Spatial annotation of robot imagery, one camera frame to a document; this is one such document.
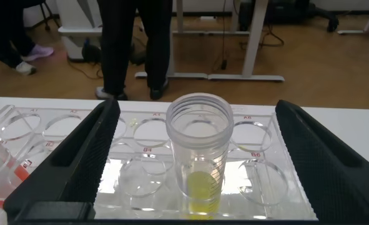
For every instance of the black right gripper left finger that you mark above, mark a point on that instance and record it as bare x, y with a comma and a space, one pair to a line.
78, 162

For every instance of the person in white shirt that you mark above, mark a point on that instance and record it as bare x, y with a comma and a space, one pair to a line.
115, 47

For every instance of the yellow pigment test tube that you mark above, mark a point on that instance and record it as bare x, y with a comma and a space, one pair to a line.
199, 137

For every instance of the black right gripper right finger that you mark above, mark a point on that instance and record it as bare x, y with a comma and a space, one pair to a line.
327, 175

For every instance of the clear acrylic test tube rack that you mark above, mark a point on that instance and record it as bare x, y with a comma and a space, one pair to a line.
253, 154

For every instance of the white standing desk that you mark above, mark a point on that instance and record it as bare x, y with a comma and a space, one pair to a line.
184, 75
253, 47

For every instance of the person in black clothes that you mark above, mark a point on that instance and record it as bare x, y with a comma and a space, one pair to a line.
3, 37

